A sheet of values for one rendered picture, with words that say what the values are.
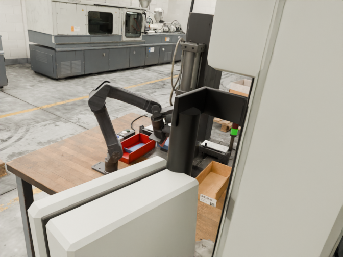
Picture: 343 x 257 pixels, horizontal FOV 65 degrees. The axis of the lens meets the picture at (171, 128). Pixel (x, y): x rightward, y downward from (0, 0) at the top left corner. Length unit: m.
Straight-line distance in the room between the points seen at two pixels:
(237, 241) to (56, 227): 0.15
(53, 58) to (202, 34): 5.18
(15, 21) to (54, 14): 2.00
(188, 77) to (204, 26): 0.25
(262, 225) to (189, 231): 0.18
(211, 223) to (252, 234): 0.95
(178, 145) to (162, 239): 0.10
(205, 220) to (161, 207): 0.85
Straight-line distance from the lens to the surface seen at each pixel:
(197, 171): 1.37
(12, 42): 8.06
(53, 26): 6.23
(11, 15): 8.02
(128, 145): 1.56
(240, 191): 0.17
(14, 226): 2.52
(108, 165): 1.29
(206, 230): 1.09
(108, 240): 0.26
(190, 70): 1.36
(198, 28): 1.42
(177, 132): 0.31
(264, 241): 0.18
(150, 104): 1.17
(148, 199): 0.28
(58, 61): 6.34
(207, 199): 1.20
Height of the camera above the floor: 1.64
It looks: 23 degrees down
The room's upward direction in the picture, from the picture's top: 7 degrees clockwise
